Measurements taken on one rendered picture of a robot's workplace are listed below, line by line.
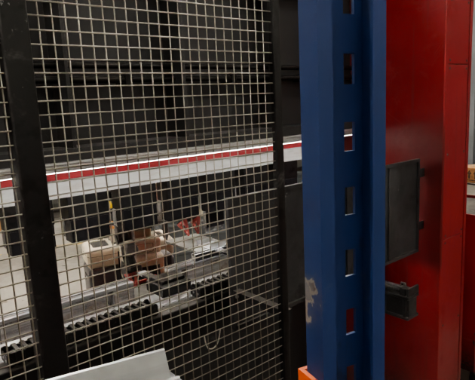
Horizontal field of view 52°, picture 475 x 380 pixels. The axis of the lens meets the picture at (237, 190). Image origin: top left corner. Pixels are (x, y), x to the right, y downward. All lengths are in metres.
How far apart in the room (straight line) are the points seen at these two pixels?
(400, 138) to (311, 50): 2.14
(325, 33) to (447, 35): 2.05
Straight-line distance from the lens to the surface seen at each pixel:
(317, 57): 0.34
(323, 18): 0.35
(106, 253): 3.07
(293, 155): 2.40
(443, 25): 2.39
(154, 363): 0.30
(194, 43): 1.96
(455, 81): 2.46
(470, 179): 3.83
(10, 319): 1.82
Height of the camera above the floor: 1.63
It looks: 10 degrees down
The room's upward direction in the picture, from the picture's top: 3 degrees counter-clockwise
